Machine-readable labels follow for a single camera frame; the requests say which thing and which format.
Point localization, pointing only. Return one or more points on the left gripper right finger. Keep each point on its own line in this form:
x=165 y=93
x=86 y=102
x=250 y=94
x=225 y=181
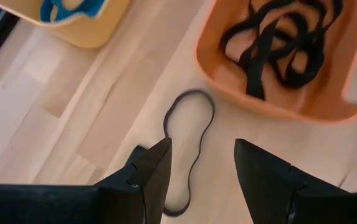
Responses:
x=259 y=180

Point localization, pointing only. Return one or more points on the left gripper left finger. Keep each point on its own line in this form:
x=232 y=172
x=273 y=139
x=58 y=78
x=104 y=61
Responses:
x=156 y=174

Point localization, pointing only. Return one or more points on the thin black rubber band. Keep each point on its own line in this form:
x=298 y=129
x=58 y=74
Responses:
x=193 y=91

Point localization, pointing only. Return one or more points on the blue rubber band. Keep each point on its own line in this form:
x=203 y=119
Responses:
x=94 y=9

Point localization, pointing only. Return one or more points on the orange plastic basket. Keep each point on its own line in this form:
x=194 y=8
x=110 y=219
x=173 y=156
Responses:
x=215 y=77

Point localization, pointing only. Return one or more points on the yellow plastic basket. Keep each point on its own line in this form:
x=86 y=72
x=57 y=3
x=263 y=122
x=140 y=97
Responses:
x=97 y=31

